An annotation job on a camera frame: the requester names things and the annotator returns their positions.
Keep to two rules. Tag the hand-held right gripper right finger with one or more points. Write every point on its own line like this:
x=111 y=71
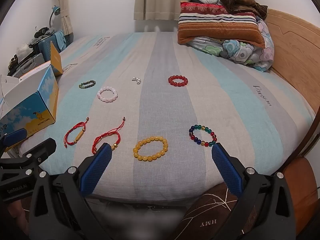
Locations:
x=227 y=172

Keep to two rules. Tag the beige tied curtain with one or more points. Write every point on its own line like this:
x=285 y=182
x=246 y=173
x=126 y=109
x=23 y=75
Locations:
x=63 y=5

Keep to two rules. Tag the brown patterned cloth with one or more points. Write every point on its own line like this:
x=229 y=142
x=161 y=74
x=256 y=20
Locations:
x=207 y=217

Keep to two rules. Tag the striped red orange pillow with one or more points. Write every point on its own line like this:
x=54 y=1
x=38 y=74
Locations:
x=220 y=27

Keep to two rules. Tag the blue and yellow cardboard box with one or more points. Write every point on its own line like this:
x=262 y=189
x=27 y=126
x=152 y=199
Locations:
x=42 y=100

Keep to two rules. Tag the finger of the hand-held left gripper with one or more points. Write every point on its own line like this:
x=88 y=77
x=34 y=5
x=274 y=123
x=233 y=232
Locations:
x=41 y=150
x=15 y=135

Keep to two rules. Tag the white pearl earrings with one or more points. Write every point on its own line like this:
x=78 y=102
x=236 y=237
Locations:
x=136 y=80

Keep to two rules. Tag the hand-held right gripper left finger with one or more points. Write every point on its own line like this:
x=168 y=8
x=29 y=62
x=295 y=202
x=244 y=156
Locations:
x=96 y=170

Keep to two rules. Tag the person's left hand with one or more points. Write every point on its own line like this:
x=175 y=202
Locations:
x=15 y=213

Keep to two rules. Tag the striped bed sheet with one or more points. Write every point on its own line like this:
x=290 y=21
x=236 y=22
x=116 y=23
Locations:
x=175 y=110

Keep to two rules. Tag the blue cloth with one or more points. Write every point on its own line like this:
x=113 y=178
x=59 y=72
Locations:
x=60 y=37

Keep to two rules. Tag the grey case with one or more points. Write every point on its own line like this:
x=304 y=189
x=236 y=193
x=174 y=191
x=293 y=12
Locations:
x=30 y=63

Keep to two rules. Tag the blue suitcase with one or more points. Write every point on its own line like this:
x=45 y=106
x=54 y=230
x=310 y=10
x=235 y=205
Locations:
x=46 y=43

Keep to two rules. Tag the floral quilt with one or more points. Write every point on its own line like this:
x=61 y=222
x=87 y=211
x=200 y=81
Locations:
x=235 y=50

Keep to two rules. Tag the blue desk lamp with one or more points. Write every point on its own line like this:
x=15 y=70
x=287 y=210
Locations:
x=56 y=10

